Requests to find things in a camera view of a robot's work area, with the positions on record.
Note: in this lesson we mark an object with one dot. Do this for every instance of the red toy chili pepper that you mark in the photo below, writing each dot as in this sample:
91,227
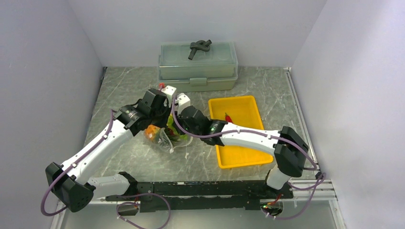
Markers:
228,118

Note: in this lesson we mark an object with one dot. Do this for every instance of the clear zip top bag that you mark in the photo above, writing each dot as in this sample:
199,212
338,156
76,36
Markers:
166,144

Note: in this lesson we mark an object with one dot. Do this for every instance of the yellow plastic tray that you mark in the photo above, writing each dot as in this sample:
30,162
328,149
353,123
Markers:
243,111

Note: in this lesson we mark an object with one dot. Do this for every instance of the green toy grape bunch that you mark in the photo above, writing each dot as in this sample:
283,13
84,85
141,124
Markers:
172,132

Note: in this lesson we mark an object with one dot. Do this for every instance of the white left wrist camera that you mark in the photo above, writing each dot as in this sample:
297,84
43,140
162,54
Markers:
170,91

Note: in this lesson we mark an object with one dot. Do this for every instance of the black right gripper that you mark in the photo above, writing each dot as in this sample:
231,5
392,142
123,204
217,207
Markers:
178,118

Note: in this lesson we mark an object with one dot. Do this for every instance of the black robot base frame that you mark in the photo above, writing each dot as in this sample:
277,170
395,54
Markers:
246,194

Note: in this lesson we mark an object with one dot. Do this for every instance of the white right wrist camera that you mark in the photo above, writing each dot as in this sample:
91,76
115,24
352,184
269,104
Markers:
182,101

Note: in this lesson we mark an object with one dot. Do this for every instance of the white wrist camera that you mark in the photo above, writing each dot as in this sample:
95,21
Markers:
182,101
170,91

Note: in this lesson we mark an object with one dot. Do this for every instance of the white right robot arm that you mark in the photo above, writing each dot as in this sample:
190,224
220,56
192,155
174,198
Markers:
288,149

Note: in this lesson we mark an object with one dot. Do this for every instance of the orange toy pineapple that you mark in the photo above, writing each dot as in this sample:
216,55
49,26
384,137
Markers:
152,133

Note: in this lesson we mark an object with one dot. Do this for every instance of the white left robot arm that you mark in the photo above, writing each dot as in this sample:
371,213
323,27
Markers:
73,181

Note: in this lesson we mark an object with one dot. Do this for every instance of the green translucent storage box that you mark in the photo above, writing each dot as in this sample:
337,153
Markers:
215,70

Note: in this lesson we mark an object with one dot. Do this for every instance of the dark knotted rubber tube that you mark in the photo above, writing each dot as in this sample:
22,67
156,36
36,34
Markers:
200,45

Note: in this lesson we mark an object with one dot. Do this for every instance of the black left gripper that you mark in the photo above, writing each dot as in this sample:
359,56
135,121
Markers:
164,122

